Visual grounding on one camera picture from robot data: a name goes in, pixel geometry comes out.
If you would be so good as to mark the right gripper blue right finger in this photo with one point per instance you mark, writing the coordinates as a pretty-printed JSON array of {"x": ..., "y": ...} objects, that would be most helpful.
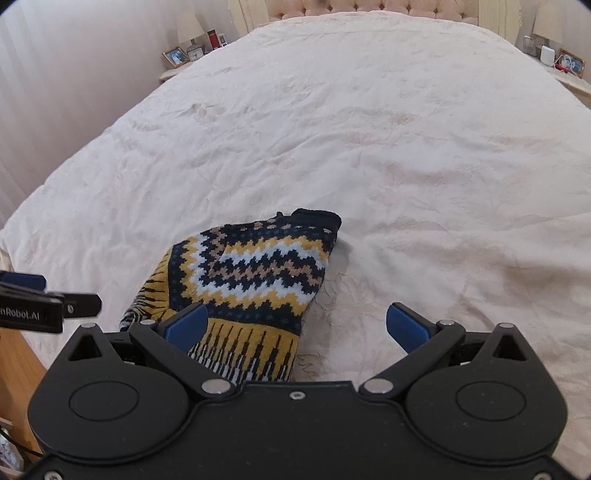
[{"x": 408, "y": 328}]

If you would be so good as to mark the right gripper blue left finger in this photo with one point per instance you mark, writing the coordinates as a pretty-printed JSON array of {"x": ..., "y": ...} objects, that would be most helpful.
[{"x": 186, "y": 328}]

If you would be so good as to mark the patterned knit sweater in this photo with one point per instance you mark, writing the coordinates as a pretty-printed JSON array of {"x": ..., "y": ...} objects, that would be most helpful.
[{"x": 256, "y": 280}]

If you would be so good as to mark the cream bedspread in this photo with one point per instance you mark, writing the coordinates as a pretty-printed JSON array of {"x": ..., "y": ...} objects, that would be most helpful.
[{"x": 460, "y": 169}]

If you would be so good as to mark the left nightstand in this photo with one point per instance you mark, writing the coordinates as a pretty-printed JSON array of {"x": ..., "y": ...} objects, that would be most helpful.
[{"x": 171, "y": 73}]

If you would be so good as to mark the nightstand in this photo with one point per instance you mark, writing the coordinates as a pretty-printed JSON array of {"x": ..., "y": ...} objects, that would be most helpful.
[
  {"x": 579, "y": 87},
  {"x": 171, "y": 73}
]

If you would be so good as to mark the left framed photo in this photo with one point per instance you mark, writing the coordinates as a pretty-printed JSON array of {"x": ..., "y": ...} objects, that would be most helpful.
[{"x": 176, "y": 57}]

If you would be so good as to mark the framed photo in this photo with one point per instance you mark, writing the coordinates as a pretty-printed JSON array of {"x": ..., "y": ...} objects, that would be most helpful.
[
  {"x": 568, "y": 62},
  {"x": 176, "y": 57}
]

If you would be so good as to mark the small alarm clock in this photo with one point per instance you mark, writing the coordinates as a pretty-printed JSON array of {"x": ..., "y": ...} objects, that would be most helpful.
[{"x": 195, "y": 52}]

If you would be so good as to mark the red bottle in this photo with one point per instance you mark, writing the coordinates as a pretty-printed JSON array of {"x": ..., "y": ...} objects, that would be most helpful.
[{"x": 213, "y": 39}]

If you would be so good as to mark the right nightstand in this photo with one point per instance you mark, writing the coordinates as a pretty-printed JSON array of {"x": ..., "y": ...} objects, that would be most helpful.
[{"x": 579, "y": 87}]

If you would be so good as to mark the left bedside lamp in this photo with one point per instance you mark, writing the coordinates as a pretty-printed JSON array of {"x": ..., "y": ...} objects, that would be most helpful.
[{"x": 189, "y": 29}]

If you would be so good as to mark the bedside lamp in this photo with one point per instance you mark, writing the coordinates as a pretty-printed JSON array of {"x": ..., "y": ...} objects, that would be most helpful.
[
  {"x": 548, "y": 22},
  {"x": 189, "y": 29}
]

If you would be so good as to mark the white speaker device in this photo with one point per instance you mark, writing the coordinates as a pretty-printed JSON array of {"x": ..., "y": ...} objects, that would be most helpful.
[{"x": 547, "y": 56}]

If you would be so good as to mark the right framed photo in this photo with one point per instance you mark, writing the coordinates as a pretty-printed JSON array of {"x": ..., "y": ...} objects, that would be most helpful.
[{"x": 568, "y": 62}]

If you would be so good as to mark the pink tufted headboard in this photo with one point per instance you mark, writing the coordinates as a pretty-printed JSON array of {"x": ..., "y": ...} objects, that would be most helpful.
[{"x": 453, "y": 10}]

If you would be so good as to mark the right bedside lamp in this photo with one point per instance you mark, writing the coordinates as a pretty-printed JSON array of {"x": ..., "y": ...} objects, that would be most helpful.
[{"x": 548, "y": 22}]

